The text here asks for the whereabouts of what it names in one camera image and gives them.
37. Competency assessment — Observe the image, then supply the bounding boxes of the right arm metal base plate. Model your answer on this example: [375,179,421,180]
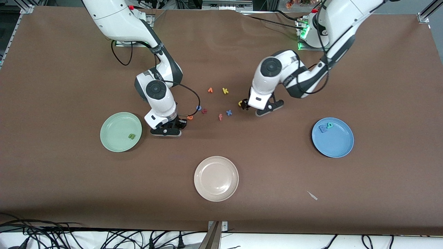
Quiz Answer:
[115,14,154,47]

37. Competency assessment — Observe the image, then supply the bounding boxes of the blue plate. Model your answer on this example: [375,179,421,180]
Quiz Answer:
[311,117,354,158]

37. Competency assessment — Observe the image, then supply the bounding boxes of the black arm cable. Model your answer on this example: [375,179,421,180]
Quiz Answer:
[111,40,201,117]
[294,0,333,95]

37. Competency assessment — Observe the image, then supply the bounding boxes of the beige plate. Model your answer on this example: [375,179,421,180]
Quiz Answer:
[194,156,239,202]

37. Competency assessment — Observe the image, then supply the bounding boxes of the dark metal bar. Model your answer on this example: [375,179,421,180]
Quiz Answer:
[198,221,222,249]

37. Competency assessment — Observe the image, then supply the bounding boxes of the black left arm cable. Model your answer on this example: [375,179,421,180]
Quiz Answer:
[294,0,333,95]

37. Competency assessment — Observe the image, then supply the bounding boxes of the short black table cable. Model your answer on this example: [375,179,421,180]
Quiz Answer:
[275,10,300,22]

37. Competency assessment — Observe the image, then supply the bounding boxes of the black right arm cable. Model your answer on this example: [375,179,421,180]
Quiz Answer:
[111,40,201,117]

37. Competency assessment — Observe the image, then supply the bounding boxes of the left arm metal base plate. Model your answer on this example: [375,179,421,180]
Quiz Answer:
[297,17,326,52]

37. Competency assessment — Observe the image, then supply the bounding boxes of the orange artificial flowers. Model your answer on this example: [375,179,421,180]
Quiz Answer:
[286,0,312,9]

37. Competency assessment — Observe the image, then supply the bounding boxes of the aluminium frame profile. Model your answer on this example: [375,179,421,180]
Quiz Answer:
[417,0,443,24]
[0,5,35,67]

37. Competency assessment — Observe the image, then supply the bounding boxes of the long black table cable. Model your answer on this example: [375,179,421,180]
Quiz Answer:
[242,14,303,30]

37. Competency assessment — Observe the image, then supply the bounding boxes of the pale green plate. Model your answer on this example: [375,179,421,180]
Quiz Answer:
[100,112,143,153]

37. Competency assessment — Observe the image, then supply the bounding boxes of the brown paper table cover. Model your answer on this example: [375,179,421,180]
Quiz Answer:
[0,7,443,236]

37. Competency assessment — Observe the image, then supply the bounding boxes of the grey metal rail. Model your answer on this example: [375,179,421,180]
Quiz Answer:
[202,0,253,11]

